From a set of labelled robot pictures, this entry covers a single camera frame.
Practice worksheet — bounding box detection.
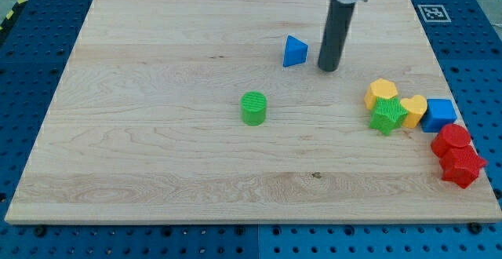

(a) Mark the blue cube block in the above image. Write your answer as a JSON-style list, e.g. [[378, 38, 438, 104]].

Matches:
[[420, 98, 457, 133]]

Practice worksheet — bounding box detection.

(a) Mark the red cylinder block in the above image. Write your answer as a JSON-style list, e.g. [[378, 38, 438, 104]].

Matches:
[[431, 123, 471, 158]]

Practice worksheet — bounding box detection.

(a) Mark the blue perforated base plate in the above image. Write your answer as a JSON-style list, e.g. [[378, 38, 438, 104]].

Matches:
[[1, 0, 501, 258]]

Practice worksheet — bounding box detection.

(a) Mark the blue triangle block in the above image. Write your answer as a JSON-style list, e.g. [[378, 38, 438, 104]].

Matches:
[[283, 35, 308, 67]]

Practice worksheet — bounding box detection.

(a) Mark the light wooden board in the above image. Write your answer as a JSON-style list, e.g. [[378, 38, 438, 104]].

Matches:
[[5, 0, 501, 225]]

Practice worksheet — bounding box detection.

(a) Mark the green star block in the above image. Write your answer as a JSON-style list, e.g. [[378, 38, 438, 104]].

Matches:
[[369, 97, 408, 136]]

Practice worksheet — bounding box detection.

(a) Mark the yellow hexagon block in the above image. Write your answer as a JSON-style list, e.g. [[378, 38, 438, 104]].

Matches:
[[364, 78, 398, 110]]

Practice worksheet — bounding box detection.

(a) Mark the green cylinder block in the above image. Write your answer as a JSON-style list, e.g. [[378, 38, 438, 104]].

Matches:
[[240, 91, 267, 126]]

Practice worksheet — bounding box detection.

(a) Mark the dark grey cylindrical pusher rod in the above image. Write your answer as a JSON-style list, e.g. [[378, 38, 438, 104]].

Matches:
[[318, 0, 355, 72]]

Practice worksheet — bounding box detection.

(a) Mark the red star block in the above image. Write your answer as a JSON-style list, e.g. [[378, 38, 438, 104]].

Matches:
[[439, 146, 488, 189]]

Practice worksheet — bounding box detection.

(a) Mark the yellow heart block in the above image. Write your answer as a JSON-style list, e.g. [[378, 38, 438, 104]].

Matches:
[[400, 95, 427, 129]]

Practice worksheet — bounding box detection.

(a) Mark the white fiducial marker tag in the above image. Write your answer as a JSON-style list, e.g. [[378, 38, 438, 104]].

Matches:
[[418, 4, 451, 23]]

